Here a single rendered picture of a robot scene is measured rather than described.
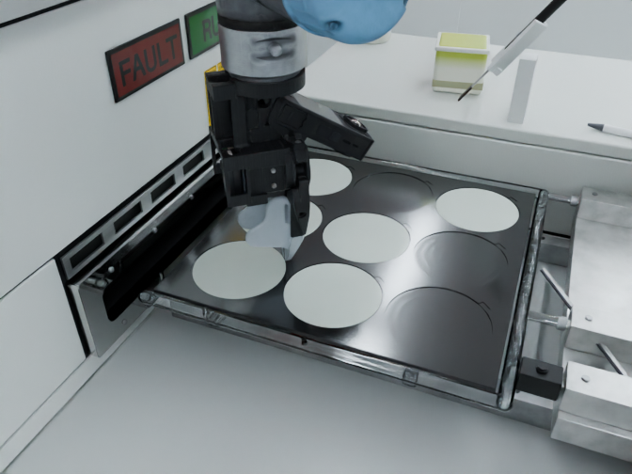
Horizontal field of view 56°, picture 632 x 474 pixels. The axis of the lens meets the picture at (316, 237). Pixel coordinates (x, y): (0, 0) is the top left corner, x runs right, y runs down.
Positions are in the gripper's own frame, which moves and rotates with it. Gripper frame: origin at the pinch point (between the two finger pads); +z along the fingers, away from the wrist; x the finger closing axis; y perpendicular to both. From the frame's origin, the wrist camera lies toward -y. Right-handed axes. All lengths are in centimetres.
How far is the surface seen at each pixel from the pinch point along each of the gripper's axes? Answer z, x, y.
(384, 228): 1.3, -2.0, -11.7
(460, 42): -12.0, -23.5, -32.1
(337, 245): 1.3, -0.4, -5.3
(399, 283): 1.3, 7.9, -9.0
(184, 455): 9.2, 15.4, 15.2
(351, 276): 1.3, 5.3, -4.8
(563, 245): 6.3, 2.5, -34.9
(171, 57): -17.7, -12.7, 8.9
